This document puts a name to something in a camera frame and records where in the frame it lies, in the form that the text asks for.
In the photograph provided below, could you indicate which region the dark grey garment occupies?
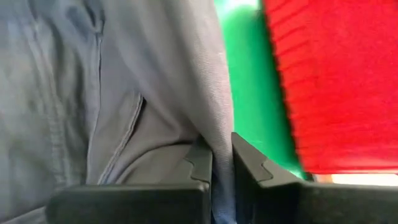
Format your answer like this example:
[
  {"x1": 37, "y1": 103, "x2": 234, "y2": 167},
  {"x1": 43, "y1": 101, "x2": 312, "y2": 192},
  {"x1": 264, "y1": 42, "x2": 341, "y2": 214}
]
[{"x1": 0, "y1": 0, "x2": 237, "y2": 224}]

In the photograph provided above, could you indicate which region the red plastic laundry bin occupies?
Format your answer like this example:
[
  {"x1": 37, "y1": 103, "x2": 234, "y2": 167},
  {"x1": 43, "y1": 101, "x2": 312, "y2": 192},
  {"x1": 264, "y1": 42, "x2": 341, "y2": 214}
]
[{"x1": 261, "y1": 0, "x2": 398, "y2": 175}]

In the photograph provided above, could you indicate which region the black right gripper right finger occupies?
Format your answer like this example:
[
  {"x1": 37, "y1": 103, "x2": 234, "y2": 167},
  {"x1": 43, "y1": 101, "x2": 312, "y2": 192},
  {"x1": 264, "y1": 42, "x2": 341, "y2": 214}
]
[{"x1": 231, "y1": 132, "x2": 398, "y2": 224}]

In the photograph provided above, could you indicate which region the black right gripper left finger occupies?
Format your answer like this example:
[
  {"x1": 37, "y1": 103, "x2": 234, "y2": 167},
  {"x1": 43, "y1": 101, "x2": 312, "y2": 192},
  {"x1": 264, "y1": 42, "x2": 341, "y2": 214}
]
[{"x1": 45, "y1": 135, "x2": 214, "y2": 224}]

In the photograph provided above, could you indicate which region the light wooden desk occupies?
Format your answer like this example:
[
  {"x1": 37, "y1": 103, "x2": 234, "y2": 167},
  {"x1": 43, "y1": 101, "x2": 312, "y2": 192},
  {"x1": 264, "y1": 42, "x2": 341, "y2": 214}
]
[{"x1": 313, "y1": 172, "x2": 398, "y2": 187}]

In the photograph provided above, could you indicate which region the green table mat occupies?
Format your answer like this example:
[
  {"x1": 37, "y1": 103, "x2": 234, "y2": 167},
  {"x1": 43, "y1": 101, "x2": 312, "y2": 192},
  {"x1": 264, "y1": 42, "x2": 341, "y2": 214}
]
[{"x1": 213, "y1": 0, "x2": 307, "y2": 180}]

